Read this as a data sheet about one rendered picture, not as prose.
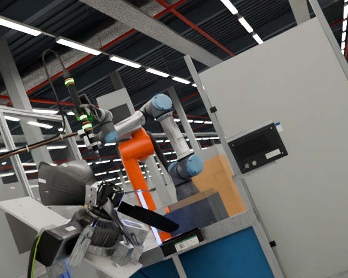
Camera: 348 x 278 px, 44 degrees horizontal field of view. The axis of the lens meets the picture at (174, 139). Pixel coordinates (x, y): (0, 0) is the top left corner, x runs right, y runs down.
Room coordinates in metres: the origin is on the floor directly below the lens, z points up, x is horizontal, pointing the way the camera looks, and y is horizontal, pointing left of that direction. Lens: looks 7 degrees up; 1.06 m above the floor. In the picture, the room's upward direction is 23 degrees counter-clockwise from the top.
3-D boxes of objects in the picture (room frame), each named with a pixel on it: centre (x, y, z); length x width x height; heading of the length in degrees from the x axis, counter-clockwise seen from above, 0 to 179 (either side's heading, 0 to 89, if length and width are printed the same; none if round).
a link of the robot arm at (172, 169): (2.71, 0.05, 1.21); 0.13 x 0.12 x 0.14; 37
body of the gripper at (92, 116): (2.20, 0.35, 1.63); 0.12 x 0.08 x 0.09; 167
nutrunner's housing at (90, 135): (2.10, 0.37, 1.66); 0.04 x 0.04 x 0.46
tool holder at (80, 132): (2.09, 0.38, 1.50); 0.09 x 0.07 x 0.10; 112
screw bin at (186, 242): (2.25, 0.16, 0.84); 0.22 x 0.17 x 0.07; 92
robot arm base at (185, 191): (2.72, 0.05, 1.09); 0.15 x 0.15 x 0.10
